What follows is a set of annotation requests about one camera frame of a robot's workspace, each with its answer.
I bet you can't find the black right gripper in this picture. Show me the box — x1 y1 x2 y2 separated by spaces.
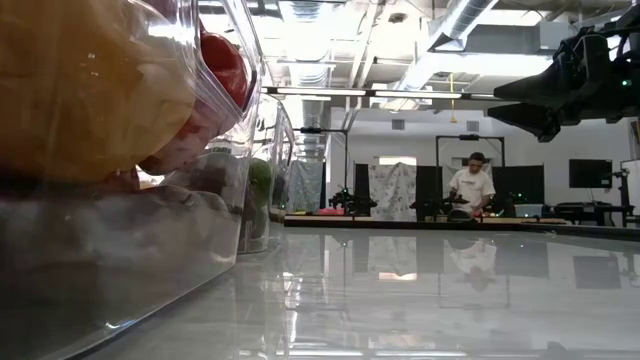
487 19 640 144

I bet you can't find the green lime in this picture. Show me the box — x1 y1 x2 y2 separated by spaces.
248 158 274 239

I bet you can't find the red bell pepper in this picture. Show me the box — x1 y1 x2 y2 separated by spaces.
198 22 250 110

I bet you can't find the red long pepper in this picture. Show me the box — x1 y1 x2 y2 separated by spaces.
138 97 239 177

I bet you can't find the yellow orange vegetable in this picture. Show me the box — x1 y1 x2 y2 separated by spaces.
0 0 197 184

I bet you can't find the person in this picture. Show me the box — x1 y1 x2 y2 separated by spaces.
447 151 497 221

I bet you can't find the black tripod stand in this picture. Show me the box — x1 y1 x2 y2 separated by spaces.
613 168 639 227

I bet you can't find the patterned white cloth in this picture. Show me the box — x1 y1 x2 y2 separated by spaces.
368 162 418 222

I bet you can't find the wooden background table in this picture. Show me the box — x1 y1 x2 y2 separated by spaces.
283 214 569 225

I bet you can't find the glossy white table board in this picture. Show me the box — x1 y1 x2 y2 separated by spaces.
0 222 640 360

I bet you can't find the grey patterned cloth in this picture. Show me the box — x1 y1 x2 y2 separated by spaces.
287 159 326 214

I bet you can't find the clear plastic container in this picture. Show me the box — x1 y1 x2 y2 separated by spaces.
0 0 266 360
237 92 297 255

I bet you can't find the black metal stand frame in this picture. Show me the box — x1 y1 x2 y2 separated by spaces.
434 133 506 201
294 126 351 216

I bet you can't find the black wall monitor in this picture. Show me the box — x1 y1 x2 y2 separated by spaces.
568 158 614 190

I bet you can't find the yellow hanging cord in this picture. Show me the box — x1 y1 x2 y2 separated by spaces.
448 72 459 125

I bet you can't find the black metal table frame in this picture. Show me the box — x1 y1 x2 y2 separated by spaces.
283 221 640 242

